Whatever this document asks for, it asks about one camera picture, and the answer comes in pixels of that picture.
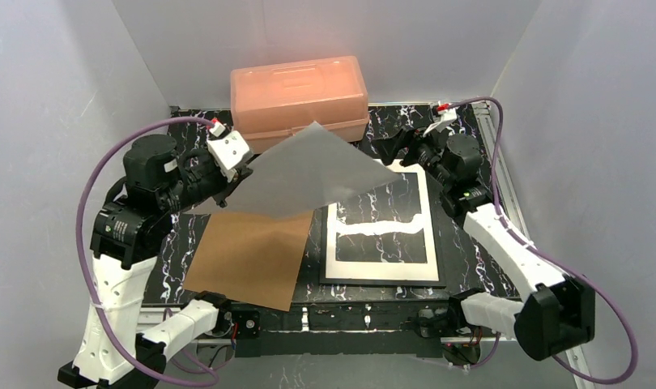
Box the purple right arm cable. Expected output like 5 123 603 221
435 96 641 386

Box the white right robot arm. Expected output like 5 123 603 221
373 127 595 361

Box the white mat board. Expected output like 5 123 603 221
324 158 441 282

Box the brown cardboard backing board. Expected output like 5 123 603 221
184 212 313 311

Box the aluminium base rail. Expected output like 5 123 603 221
86 304 598 389

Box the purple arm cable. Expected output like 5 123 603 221
75 117 222 389
435 96 641 386

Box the black picture frame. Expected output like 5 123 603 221
319 156 449 289

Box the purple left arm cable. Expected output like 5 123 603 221
75 117 222 389

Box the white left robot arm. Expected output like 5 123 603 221
58 131 252 388

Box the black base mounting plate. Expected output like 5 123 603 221
180 300 501 358

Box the pink plastic storage box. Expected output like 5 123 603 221
230 56 370 154

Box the cat photo print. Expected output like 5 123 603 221
188 122 400 218

